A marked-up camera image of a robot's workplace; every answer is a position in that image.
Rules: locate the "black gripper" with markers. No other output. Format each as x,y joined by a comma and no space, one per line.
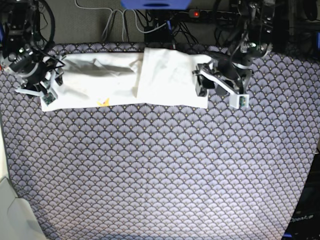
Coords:
235,69
15,60

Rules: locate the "white printed T-shirt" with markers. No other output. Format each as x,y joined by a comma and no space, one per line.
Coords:
155,76

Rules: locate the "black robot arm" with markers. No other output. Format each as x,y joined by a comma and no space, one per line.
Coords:
20,27
251,39

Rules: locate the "black power strip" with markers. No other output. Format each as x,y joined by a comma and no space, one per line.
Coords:
207,14

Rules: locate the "blue box at top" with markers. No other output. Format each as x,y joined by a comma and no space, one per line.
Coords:
156,4

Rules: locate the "purple fan-pattern table mat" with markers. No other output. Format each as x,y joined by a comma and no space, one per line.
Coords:
167,172

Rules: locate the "grey plastic bin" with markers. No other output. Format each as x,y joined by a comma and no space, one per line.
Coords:
17,220

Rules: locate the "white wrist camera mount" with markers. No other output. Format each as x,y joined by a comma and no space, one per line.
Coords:
236,100
38,80

